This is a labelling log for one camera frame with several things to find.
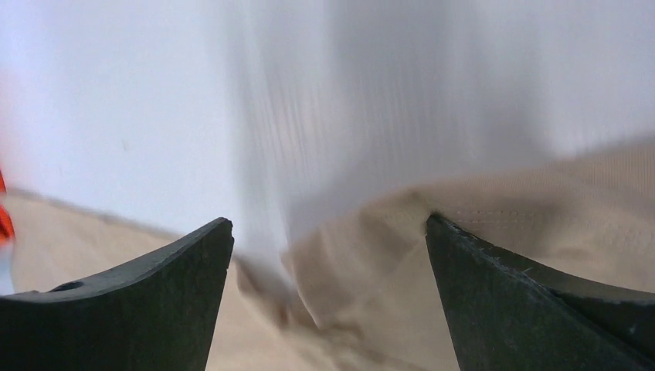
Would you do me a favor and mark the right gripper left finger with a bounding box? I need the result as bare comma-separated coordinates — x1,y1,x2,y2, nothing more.
1,218,234,370

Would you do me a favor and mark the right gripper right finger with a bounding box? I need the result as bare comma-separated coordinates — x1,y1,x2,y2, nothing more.
426,214,654,370

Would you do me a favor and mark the beige t shirt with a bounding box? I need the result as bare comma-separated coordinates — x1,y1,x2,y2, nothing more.
5,141,654,370

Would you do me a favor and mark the folded orange t shirt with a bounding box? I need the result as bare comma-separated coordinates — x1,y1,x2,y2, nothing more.
0,175,15,250

